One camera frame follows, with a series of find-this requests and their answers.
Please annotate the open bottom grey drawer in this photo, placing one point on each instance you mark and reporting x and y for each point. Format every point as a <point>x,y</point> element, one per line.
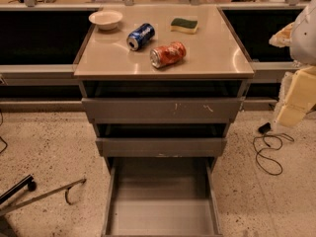
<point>161,197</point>

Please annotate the black chair base leg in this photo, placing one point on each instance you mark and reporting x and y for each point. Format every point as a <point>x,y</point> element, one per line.
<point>26,182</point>

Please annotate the top grey drawer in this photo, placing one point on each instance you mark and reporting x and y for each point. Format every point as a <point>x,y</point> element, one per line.
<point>161,110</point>

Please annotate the grey metal stand leg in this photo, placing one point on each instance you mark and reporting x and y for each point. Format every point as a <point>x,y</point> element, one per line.
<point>66,189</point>

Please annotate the grey drawer cabinet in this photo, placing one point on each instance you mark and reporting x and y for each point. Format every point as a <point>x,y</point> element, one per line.
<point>214,67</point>

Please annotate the red coke can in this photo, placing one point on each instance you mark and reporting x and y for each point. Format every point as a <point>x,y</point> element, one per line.
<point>165,55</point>

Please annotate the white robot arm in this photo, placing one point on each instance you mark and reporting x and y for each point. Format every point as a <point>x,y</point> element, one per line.
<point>300,37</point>

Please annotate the yellow green sponge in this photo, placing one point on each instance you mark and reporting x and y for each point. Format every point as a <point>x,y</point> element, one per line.
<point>184,26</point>

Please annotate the black power adapter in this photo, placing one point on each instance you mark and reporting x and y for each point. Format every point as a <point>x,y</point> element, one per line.
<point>264,128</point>

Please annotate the blue pepsi can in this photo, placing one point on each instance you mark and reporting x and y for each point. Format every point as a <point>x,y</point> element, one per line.
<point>138,38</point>

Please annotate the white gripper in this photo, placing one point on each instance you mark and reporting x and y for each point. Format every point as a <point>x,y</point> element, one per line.
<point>304,39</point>

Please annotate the white ceramic bowl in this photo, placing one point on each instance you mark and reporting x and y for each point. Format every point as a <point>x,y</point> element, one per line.
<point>106,20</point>

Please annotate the middle grey drawer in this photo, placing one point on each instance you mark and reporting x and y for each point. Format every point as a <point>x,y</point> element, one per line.
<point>161,147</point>

